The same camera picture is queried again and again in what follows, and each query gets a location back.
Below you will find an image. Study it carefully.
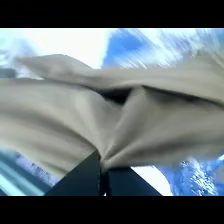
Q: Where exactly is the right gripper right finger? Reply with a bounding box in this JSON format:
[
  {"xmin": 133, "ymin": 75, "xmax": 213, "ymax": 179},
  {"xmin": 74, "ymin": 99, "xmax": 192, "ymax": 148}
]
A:
[{"xmin": 106, "ymin": 166, "xmax": 163, "ymax": 197}]

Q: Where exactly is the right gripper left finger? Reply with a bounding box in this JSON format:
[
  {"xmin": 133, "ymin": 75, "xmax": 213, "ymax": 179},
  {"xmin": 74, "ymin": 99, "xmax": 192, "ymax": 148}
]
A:
[{"xmin": 44, "ymin": 149, "xmax": 102, "ymax": 197}]

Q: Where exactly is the beige garment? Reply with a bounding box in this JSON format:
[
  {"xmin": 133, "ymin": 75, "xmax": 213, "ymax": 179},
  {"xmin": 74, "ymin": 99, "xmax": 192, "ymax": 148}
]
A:
[{"xmin": 0, "ymin": 49, "xmax": 224, "ymax": 180}]

